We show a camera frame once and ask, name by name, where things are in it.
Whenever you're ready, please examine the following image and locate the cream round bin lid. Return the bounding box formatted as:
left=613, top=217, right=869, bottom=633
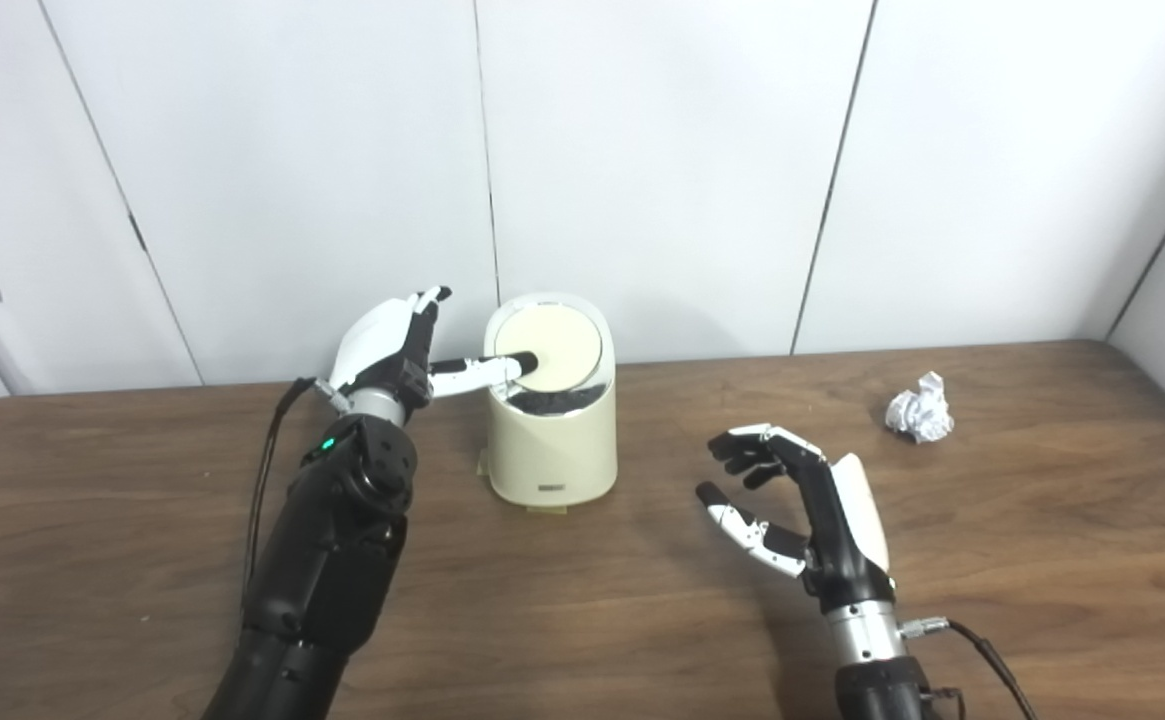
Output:
left=494, top=305, right=604, bottom=391

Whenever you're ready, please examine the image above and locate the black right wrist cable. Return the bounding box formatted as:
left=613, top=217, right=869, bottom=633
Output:
left=900, top=617, right=1039, bottom=720

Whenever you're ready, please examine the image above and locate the white paper ball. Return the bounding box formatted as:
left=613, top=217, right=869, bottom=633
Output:
left=884, top=371, right=955, bottom=444

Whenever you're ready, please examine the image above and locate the cream-colored bin body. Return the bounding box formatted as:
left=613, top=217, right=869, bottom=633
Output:
left=481, top=293, right=619, bottom=506

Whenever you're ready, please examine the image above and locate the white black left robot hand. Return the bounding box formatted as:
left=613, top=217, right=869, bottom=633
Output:
left=327, top=286, right=541, bottom=414

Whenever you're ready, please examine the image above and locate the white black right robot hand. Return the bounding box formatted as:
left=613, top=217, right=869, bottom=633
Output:
left=695, top=423, right=893, bottom=613

